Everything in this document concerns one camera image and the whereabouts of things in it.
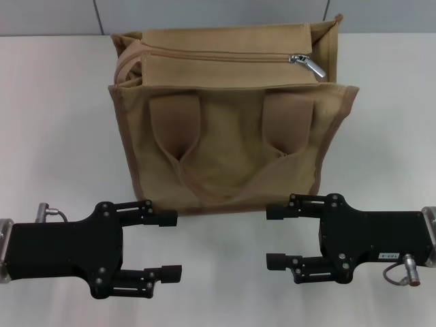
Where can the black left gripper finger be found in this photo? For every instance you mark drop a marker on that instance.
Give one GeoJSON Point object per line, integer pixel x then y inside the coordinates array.
{"type": "Point", "coordinates": [167, 218]}
{"type": "Point", "coordinates": [172, 273]}

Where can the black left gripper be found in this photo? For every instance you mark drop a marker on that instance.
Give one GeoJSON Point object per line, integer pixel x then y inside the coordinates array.
{"type": "Point", "coordinates": [61, 248]}

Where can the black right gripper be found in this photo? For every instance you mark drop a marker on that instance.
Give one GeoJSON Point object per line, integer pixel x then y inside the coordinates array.
{"type": "Point", "coordinates": [368, 238]}

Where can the khaki canvas food bag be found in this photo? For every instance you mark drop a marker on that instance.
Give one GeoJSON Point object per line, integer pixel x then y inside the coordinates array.
{"type": "Point", "coordinates": [235, 143]}

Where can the silver metal zipper pull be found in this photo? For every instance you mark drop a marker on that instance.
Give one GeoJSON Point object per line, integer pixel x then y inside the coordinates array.
{"type": "Point", "coordinates": [313, 66]}

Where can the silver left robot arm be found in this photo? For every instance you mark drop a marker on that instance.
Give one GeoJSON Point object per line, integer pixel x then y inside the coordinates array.
{"type": "Point", "coordinates": [4, 252]}

